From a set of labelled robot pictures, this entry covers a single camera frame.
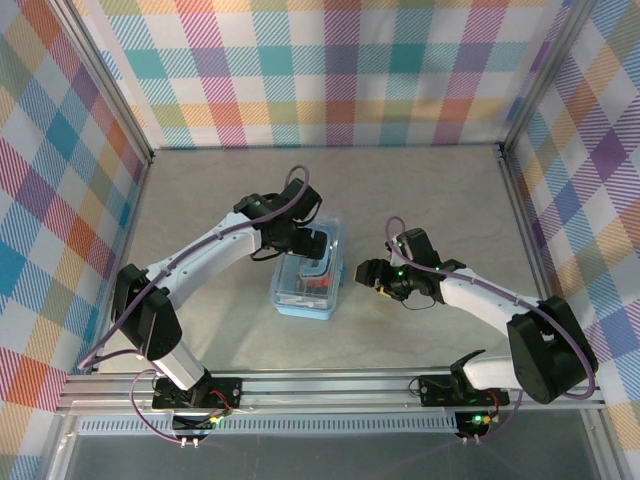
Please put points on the aluminium side rail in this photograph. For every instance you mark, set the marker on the aluminium side rail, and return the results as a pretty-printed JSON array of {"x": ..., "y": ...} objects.
[
  {"x": 525, "y": 210},
  {"x": 134, "y": 220}
]

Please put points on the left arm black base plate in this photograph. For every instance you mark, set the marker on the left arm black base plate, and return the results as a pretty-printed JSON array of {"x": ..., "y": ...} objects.
[{"x": 227, "y": 387}]

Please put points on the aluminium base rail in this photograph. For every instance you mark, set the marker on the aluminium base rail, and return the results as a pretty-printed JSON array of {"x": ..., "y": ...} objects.
[{"x": 325, "y": 390}]

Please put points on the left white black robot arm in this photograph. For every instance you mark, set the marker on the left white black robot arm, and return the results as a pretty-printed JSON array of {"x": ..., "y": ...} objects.
[{"x": 210, "y": 245}]

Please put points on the left black connector box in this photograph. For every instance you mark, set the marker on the left black connector box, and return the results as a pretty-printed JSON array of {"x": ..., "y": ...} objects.
[{"x": 190, "y": 425}]

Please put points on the aluminium corner post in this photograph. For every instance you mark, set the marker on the aluminium corner post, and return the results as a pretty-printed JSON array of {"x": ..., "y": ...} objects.
[
  {"x": 100, "y": 80},
  {"x": 545, "y": 80}
]

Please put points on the right black connector box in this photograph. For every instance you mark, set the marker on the right black connector box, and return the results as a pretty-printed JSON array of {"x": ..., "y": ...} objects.
[{"x": 472, "y": 422}]

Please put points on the black connector box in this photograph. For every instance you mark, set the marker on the black connector box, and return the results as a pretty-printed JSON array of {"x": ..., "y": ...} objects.
[
  {"x": 472, "y": 422},
  {"x": 190, "y": 425}
]

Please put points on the light blue tool box base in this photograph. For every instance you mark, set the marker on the light blue tool box base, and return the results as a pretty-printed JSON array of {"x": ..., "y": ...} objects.
[{"x": 302, "y": 316}]

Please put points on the clear plastic tool box lid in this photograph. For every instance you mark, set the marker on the clear plastic tool box lid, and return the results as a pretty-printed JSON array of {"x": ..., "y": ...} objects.
[{"x": 295, "y": 280}]

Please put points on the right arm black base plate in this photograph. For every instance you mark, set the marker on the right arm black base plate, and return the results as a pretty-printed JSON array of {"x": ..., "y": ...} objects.
[{"x": 435, "y": 392}]

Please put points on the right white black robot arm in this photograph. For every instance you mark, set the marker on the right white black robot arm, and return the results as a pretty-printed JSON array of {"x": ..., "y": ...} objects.
[{"x": 475, "y": 300}]

